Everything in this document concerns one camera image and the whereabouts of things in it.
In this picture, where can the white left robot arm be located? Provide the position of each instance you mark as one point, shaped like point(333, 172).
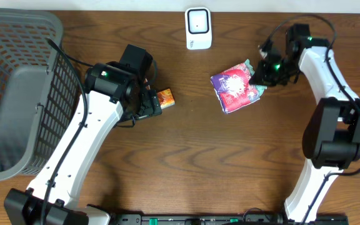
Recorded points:
point(113, 93)

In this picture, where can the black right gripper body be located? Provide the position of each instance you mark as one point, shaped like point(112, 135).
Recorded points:
point(277, 73)

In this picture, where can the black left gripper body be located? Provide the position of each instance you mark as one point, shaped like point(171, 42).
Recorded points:
point(152, 104)

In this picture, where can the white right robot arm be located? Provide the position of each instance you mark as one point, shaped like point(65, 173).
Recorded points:
point(331, 140)

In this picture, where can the grey plastic mesh basket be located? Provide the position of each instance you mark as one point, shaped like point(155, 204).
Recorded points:
point(38, 91)

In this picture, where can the green wet wipes packet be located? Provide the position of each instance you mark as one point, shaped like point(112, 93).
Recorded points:
point(260, 88)

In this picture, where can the orange tissue packet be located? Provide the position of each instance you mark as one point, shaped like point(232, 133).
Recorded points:
point(166, 98)

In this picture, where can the purple red snack bag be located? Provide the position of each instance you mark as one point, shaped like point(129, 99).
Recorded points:
point(233, 89)

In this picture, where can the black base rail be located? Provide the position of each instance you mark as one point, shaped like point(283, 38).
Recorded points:
point(258, 218)

